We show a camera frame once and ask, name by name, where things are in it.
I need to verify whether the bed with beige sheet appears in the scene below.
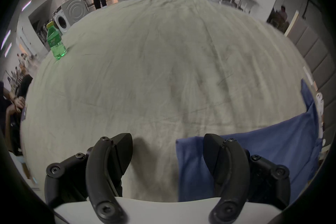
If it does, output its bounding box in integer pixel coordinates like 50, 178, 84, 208
20, 0, 316, 203

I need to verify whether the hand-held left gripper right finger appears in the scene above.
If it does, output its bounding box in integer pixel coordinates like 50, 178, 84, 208
203, 134, 291, 224

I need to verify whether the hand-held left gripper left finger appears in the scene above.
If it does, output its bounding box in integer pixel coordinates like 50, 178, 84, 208
44, 133, 133, 224

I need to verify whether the grey padded headboard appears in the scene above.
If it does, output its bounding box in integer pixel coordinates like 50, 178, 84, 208
284, 10, 336, 145

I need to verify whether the group of people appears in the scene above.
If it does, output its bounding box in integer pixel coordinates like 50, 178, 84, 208
6, 53, 40, 87

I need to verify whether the green plastic bottle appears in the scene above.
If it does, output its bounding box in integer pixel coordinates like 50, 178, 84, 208
46, 21, 68, 61

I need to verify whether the washing machine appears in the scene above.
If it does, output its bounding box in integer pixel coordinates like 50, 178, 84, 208
53, 9, 71, 34
61, 0, 89, 26

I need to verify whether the blue garment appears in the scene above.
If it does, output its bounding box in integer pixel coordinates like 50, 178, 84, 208
176, 79, 323, 204

